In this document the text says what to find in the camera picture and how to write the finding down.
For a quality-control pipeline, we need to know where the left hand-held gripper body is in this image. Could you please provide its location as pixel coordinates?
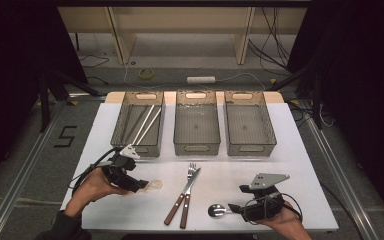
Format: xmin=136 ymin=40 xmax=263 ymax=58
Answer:
xmin=101 ymin=143 xmax=141 ymax=191

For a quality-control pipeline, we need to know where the black metal stand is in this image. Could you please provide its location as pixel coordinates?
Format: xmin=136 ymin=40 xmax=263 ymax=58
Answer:
xmin=269 ymin=63 xmax=324 ymax=129
xmin=38 ymin=71 xmax=101 ymax=133

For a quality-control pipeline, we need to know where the yellow tape roll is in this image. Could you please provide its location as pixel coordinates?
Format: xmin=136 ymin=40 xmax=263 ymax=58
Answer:
xmin=138 ymin=68 xmax=155 ymax=81

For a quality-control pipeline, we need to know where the white chopstick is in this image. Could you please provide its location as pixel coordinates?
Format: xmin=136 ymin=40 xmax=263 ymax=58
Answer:
xmin=131 ymin=104 xmax=156 ymax=148
xmin=135 ymin=107 xmax=163 ymax=147

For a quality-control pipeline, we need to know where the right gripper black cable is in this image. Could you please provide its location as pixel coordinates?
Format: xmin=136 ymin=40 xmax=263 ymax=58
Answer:
xmin=241 ymin=192 xmax=304 ymax=224

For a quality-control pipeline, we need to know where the person's right hand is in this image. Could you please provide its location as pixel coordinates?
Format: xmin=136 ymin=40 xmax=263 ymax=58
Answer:
xmin=260 ymin=200 xmax=305 ymax=235

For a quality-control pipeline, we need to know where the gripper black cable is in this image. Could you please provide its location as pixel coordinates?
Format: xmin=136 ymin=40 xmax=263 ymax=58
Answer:
xmin=241 ymin=192 xmax=304 ymax=224
xmin=68 ymin=146 xmax=123 ymax=198

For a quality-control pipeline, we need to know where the person's left hand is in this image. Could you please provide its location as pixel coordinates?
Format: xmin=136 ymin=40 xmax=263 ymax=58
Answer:
xmin=64 ymin=167 xmax=132 ymax=218

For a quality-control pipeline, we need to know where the knife with wooden handle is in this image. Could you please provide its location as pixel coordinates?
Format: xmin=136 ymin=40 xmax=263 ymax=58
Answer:
xmin=163 ymin=167 xmax=202 ymax=226

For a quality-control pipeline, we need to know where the light wooden desk frame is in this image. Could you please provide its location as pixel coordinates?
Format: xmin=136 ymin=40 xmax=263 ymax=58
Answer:
xmin=57 ymin=6 xmax=308 ymax=66

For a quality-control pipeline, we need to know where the black cable bundle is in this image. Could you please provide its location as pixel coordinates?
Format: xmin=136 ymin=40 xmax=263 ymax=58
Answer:
xmin=248 ymin=7 xmax=293 ymax=73

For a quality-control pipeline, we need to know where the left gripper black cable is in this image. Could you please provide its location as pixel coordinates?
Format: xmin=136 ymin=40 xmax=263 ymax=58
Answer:
xmin=68 ymin=146 xmax=123 ymax=198

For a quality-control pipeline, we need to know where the metal spoon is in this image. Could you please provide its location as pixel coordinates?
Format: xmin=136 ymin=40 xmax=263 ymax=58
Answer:
xmin=207 ymin=203 xmax=236 ymax=218

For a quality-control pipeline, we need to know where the white power cable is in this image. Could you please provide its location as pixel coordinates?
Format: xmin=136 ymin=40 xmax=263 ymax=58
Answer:
xmin=123 ymin=63 xmax=267 ymax=92

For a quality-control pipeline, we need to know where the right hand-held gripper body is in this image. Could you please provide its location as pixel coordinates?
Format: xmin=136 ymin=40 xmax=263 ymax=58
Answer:
xmin=242 ymin=172 xmax=290 ymax=222

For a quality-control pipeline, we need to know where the aluminium floor rail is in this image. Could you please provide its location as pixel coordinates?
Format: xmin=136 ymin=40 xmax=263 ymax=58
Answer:
xmin=0 ymin=99 xmax=68 ymax=240
xmin=301 ymin=103 xmax=381 ymax=240

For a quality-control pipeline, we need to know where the white power strip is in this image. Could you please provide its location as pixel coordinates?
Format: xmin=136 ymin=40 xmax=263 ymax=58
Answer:
xmin=186 ymin=76 xmax=217 ymax=85

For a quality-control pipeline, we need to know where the smoky clear plastic bin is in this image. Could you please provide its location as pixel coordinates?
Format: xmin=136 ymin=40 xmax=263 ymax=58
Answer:
xmin=223 ymin=90 xmax=278 ymax=157
xmin=173 ymin=90 xmax=222 ymax=157
xmin=110 ymin=91 xmax=166 ymax=158

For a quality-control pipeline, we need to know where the fork with wooden handle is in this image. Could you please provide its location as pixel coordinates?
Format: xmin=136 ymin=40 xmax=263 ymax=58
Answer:
xmin=179 ymin=162 xmax=198 ymax=230

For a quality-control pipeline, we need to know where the black curtain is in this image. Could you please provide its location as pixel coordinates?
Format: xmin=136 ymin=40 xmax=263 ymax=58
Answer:
xmin=0 ymin=0 xmax=88 ymax=194
xmin=286 ymin=0 xmax=384 ymax=231

